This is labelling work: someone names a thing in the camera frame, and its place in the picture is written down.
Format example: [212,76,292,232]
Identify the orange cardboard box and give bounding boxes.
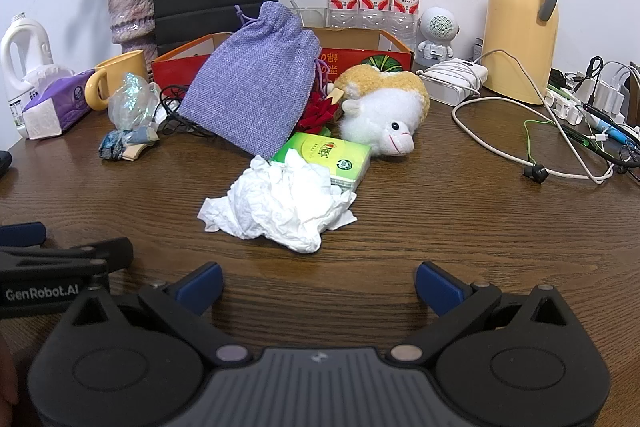
[151,27,416,108]

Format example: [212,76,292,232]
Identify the mottled pink vase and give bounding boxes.
[106,0,157,44]

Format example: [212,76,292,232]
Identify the yellow mug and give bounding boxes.
[84,50,151,112]

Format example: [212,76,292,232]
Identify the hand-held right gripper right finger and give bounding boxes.
[387,261,576,367]

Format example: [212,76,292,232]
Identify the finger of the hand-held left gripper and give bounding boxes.
[0,237,134,277]
[0,222,47,251]

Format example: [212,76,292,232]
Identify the white robot speaker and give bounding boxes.
[416,7,462,68]

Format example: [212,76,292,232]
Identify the glass cup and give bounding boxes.
[290,0,329,29]

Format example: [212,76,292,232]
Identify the green tissue pack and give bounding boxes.
[270,132,372,194]

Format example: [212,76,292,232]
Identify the white power strip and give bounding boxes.
[545,84,626,126]

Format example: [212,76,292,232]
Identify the yellow thermos jug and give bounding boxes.
[481,0,562,106]

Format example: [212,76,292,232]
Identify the yellow and white plush toy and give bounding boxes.
[332,64,431,156]

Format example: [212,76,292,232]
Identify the black neckband earphones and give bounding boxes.
[560,104,640,176]

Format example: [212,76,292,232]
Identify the red artificial flower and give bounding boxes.
[295,94,343,132]

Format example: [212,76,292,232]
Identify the blue wrapper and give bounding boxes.
[98,125,160,162]

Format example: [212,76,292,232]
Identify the white detergent bottle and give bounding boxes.
[0,13,54,138]

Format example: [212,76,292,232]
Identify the white tissue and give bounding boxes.
[196,154,358,254]

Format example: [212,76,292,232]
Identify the purple tissue pack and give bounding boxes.
[22,67,98,141]

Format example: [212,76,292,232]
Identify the white charging cable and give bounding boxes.
[415,49,617,185]

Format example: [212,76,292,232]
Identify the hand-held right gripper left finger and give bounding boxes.
[65,261,253,367]

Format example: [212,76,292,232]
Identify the clear plastic bag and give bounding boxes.
[107,72,162,131]

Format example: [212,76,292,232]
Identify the white power bank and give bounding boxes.
[422,59,490,105]

